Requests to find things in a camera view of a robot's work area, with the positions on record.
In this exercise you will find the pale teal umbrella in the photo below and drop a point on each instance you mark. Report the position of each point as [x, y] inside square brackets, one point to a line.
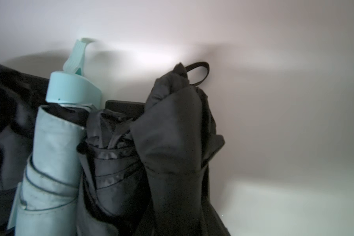
[46, 199]

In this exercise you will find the black crumpled umbrella front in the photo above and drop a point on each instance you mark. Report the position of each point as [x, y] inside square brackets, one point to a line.
[176, 139]

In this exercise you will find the black umbrella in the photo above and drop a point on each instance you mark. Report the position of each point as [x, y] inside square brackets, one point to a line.
[20, 96]
[114, 191]
[176, 139]

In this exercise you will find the white plastic storage box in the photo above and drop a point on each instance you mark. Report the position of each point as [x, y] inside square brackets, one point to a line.
[281, 89]

